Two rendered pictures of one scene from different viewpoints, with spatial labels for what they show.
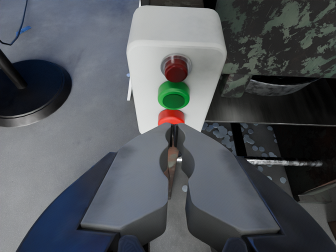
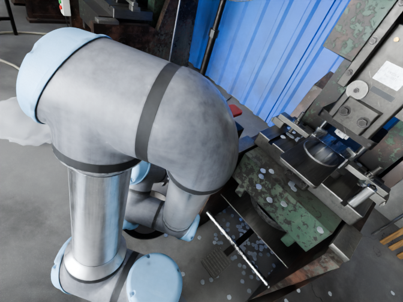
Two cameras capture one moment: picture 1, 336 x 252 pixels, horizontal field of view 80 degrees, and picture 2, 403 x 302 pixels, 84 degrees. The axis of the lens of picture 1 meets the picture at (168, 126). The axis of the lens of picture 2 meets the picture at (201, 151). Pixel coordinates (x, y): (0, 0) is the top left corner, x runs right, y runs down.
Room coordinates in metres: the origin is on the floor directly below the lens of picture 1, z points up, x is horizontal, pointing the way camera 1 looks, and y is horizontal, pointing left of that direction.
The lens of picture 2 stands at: (-0.41, -0.34, 1.19)
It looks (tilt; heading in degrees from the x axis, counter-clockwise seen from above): 42 degrees down; 38
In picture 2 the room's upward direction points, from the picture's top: 21 degrees clockwise
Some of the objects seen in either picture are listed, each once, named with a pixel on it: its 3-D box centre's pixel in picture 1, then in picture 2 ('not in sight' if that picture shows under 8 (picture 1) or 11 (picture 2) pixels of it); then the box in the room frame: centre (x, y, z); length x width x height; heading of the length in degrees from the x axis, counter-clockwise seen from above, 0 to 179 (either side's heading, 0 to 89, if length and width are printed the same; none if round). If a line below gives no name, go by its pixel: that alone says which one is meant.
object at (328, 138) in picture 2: not in sight; (330, 147); (0.48, -0.23, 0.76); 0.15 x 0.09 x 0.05; 92
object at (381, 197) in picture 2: not in sight; (372, 177); (0.49, -0.40, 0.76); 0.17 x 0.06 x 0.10; 92
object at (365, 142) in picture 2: not in sight; (349, 125); (0.49, -0.23, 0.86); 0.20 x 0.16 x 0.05; 92
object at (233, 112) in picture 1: (248, 64); (274, 207); (0.49, -0.23, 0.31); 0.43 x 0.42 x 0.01; 92
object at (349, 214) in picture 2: not in sight; (317, 161); (0.48, -0.23, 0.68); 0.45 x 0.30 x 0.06; 92
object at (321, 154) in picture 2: not in sight; (303, 169); (0.31, -0.24, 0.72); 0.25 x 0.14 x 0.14; 2
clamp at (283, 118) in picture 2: not in sight; (294, 121); (0.47, -0.06, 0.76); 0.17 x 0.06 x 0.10; 92
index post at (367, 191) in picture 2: not in sight; (362, 195); (0.36, -0.41, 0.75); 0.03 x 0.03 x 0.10; 2
